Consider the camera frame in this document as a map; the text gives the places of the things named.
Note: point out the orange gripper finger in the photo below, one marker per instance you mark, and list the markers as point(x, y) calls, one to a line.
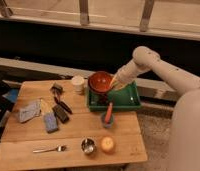
point(113, 83)

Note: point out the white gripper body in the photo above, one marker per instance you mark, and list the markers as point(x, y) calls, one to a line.
point(127, 73)

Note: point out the red-brown bowl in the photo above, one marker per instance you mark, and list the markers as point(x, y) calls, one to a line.
point(99, 82)

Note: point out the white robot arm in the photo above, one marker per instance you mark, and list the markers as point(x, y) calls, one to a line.
point(184, 144)

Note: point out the green plastic tray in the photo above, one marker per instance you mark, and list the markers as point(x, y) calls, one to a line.
point(126, 99)

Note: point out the white paper cup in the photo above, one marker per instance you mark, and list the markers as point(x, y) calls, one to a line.
point(78, 84)

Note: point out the small blue cup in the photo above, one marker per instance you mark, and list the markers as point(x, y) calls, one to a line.
point(107, 123)

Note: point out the black binder clip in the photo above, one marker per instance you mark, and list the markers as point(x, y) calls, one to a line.
point(56, 89)

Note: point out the black marker pen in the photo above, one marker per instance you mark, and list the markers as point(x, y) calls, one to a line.
point(64, 105)

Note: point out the dark brown rectangular block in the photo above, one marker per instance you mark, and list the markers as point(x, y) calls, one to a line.
point(60, 113)

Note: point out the yellow round fruit toy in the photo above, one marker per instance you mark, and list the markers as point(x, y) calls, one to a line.
point(107, 144)

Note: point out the small metal cup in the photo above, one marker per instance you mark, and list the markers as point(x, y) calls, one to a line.
point(88, 146)

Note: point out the blue sponge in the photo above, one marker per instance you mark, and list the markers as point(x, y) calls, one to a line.
point(50, 122)

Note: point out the wooden table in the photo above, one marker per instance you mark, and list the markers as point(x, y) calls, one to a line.
point(19, 140)

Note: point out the grey cloth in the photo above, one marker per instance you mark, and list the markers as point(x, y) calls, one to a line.
point(29, 112)

